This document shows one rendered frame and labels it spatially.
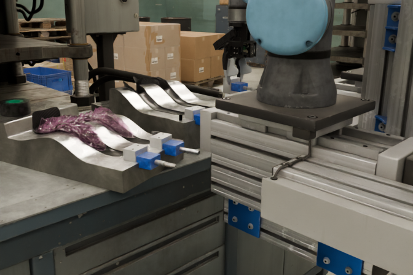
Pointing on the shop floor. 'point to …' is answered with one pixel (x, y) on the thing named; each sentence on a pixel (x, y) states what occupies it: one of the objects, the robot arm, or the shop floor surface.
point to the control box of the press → (107, 12)
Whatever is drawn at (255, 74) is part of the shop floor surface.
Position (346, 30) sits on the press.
